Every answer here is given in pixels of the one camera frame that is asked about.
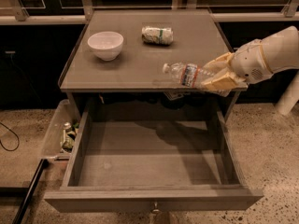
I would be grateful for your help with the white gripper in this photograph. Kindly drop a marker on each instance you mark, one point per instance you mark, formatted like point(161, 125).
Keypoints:
point(249, 62)

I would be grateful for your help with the clear plastic water bottle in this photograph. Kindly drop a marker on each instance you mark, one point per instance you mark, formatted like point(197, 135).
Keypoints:
point(192, 76)

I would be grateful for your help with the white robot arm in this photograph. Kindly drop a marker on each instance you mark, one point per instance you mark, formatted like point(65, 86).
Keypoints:
point(281, 51)

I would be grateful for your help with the grey cabinet with counter top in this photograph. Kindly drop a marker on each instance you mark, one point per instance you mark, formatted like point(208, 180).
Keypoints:
point(138, 68)

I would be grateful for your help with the open grey top drawer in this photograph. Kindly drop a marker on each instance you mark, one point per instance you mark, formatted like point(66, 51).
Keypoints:
point(127, 165)

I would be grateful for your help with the metal drawer knob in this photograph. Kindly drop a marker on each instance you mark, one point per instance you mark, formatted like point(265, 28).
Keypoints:
point(155, 209)

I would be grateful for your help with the white ceramic bowl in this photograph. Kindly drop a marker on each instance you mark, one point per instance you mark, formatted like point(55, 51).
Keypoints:
point(106, 45)

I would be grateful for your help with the items inside plastic bin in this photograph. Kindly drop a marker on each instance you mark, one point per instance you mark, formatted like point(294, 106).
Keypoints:
point(68, 137)

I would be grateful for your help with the clear plastic storage bin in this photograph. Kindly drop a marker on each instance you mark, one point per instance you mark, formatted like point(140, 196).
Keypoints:
point(52, 143)

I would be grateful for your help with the black bar on floor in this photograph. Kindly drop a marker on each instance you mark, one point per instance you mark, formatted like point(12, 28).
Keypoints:
point(43, 164)

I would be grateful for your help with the metal railing frame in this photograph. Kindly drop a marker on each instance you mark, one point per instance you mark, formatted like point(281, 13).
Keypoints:
point(79, 11)

